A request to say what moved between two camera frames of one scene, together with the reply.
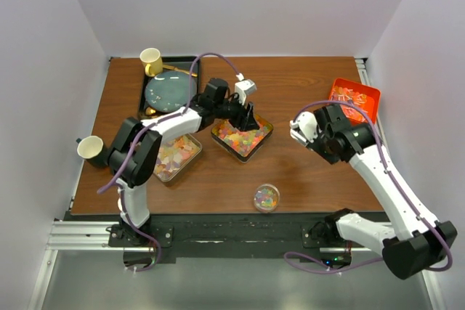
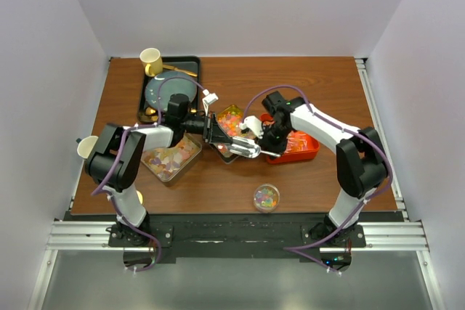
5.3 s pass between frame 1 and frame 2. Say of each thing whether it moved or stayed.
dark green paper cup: stayed
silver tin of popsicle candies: stayed
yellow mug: stayed
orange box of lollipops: moved
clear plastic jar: stayed
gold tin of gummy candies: moved
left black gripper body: moved
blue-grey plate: stayed
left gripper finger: moved
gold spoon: stayed
